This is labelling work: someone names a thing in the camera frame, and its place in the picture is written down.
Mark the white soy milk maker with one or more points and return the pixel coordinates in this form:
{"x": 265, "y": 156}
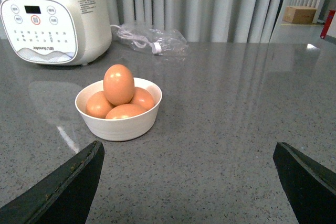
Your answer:
{"x": 57, "y": 32}

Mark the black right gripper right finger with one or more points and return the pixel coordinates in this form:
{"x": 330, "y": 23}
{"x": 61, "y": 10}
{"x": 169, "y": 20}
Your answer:
{"x": 308, "y": 185}

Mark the brown egg front in bowl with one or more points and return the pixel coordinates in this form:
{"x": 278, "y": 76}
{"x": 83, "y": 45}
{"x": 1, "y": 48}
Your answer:
{"x": 125, "y": 111}

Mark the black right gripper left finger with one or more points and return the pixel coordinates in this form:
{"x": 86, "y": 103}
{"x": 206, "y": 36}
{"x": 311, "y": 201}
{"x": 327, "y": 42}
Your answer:
{"x": 64, "y": 196}

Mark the grey curtain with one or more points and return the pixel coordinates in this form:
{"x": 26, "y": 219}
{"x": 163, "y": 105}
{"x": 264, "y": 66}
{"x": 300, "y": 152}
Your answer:
{"x": 246, "y": 21}

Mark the cardboard box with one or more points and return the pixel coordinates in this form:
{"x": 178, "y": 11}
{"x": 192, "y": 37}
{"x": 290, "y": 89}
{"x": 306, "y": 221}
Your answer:
{"x": 299, "y": 14}

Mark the white round bowl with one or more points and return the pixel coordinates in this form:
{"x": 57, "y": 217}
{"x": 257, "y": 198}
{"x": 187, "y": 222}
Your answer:
{"x": 119, "y": 129}

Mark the brown egg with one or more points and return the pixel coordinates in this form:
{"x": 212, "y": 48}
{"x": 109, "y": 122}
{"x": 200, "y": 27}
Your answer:
{"x": 143, "y": 98}
{"x": 98, "y": 106}
{"x": 118, "y": 85}
{"x": 125, "y": 111}

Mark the red object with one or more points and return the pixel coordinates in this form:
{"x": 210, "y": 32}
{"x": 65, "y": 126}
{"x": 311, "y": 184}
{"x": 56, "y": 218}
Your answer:
{"x": 327, "y": 24}

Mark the clear plastic bag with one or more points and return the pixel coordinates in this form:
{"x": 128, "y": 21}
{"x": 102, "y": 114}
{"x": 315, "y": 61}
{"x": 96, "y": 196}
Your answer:
{"x": 147, "y": 39}

